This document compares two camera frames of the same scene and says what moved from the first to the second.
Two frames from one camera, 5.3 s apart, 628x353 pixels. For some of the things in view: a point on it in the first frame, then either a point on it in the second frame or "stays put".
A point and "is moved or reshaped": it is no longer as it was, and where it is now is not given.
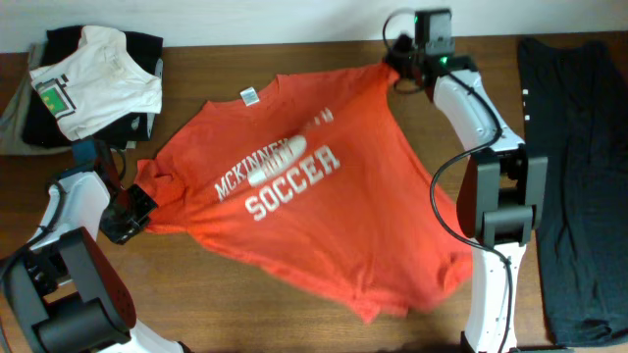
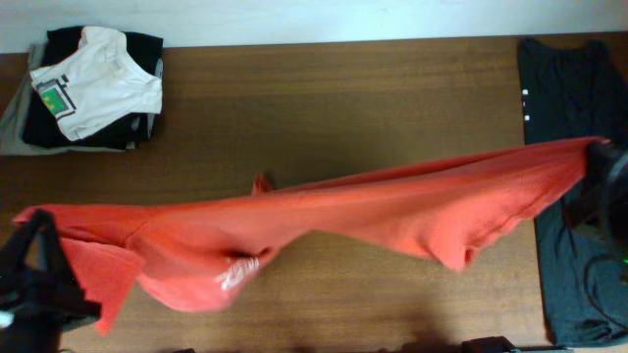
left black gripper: [122, 234] → [49, 288]
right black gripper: [393, 57] → [601, 189]
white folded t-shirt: [97, 85] stays put
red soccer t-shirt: [321, 183] is moved or reshaped
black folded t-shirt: [39, 125] stays put
